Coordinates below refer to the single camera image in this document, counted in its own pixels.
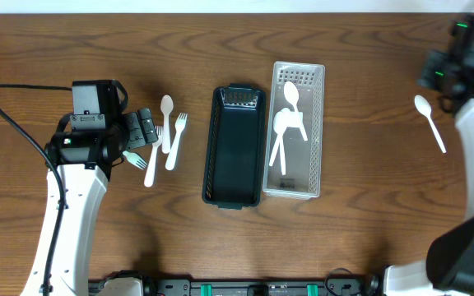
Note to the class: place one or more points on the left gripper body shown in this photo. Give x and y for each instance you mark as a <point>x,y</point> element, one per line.
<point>127,131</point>

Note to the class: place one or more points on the white plastic spoon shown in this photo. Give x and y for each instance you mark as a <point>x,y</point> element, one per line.
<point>166,107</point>

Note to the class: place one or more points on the white plastic fork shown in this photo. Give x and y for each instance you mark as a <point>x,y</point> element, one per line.
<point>180,125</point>
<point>151,167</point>

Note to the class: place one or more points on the pale blue plastic fork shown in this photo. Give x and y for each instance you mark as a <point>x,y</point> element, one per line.
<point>135,159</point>

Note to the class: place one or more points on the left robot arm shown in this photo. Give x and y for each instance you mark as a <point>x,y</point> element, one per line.
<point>77,182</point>

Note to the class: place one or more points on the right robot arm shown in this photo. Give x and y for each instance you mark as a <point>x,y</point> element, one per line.
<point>448,268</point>

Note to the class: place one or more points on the black plastic basket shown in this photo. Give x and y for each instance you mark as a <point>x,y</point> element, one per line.
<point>235,147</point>

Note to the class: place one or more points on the clear plastic basket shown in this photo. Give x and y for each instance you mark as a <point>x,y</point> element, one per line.
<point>303,158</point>

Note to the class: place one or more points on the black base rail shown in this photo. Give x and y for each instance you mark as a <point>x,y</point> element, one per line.
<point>339,282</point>

